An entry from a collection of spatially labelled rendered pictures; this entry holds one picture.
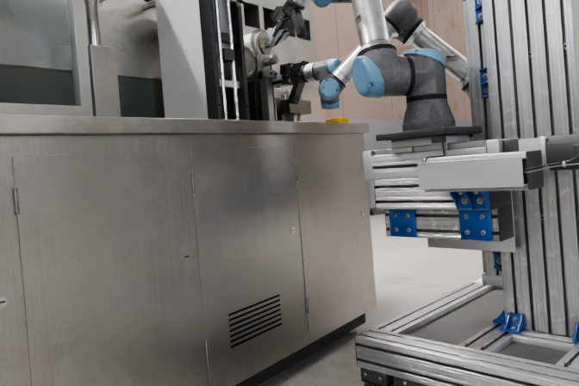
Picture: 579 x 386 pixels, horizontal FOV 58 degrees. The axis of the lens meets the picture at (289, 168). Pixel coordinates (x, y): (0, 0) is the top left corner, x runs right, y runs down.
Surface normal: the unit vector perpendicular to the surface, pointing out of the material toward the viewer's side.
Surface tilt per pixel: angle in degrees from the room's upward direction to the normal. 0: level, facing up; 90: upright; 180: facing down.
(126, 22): 90
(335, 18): 90
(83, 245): 90
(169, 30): 90
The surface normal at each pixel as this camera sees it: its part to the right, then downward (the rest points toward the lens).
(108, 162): 0.79, -0.06
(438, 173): -0.70, 0.07
